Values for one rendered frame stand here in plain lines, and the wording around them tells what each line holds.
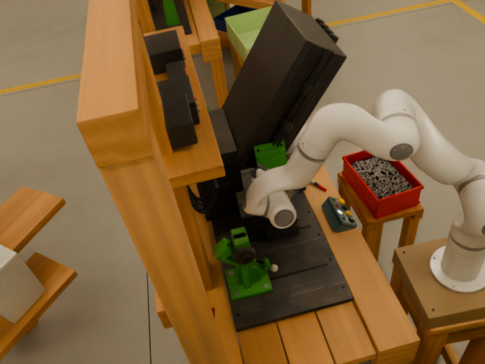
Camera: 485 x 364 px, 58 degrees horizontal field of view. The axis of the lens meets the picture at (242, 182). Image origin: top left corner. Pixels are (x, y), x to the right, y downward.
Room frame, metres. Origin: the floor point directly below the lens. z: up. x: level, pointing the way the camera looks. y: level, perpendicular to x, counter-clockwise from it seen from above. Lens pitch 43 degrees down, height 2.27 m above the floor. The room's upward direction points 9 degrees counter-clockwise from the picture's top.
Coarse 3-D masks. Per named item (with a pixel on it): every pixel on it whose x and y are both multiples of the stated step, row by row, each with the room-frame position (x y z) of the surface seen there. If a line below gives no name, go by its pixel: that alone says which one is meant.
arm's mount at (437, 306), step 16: (432, 240) 0.94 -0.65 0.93; (400, 256) 0.90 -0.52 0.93; (416, 256) 0.89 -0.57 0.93; (400, 272) 0.87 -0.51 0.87; (416, 272) 0.83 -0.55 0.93; (416, 288) 0.77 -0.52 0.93; (432, 288) 0.76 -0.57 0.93; (416, 304) 0.73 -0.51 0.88; (432, 304) 0.70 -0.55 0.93; (448, 304) 0.69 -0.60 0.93; (464, 304) 0.68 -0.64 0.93; (480, 304) 0.67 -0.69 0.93; (432, 320) 0.66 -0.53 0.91; (448, 320) 0.66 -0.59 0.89; (464, 320) 0.66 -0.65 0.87
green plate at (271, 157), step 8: (264, 144) 1.23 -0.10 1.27; (280, 144) 1.23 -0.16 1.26; (256, 152) 1.22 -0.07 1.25; (264, 152) 1.22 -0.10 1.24; (272, 152) 1.23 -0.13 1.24; (280, 152) 1.23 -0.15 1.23; (256, 160) 1.21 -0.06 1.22; (264, 160) 1.22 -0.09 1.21; (272, 160) 1.22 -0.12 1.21; (280, 160) 1.22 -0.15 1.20
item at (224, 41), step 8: (208, 0) 5.11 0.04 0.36; (216, 0) 4.33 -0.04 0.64; (224, 0) 4.25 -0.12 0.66; (232, 0) 4.17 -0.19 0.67; (240, 0) 4.11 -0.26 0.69; (248, 0) 4.04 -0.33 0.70; (256, 0) 4.00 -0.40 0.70; (264, 0) 3.97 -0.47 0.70; (272, 0) 3.91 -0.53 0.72; (280, 0) 3.84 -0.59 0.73; (304, 0) 4.17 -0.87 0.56; (216, 8) 4.80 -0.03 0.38; (224, 8) 4.90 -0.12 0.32; (232, 8) 4.74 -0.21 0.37; (240, 8) 4.78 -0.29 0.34; (248, 8) 4.70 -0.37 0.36; (256, 8) 3.98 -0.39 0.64; (304, 8) 4.17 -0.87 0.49; (216, 16) 4.78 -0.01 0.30; (224, 16) 4.65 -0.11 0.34; (216, 24) 4.51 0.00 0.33; (224, 24) 4.42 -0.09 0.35; (224, 32) 4.41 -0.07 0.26; (224, 40) 4.31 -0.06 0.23
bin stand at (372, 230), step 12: (348, 192) 1.38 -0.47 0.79; (348, 204) 1.46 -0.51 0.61; (360, 204) 1.29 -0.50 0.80; (420, 204) 1.23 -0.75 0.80; (360, 216) 1.24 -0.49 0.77; (372, 216) 1.21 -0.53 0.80; (396, 216) 1.19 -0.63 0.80; (408, 216) 1.20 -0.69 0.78; (420, 216) 1.20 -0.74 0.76; (372, 228) 1.18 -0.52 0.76; (408, 228) 1.20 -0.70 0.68; (372, 240) 1.19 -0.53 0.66; (408, 240) 1.20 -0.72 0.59; (372, 252) 1.19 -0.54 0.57
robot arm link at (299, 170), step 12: (300, 156) 0.89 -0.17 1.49; (276, 168) 0.95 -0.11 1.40; (288, 168) 0.91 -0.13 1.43; (300, 168) 0.88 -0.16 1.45; (312, 168) 0.87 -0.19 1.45; (264, 180) 0.93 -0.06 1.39; (276, 180) 0.91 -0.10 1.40; (288, 180) 0.90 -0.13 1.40; (300, 180) 0.88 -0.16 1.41; (252, 192) 0.92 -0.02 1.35; (264, 192) 0.90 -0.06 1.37; (252, 204) 0.91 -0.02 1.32; (264, 204) 0.92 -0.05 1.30
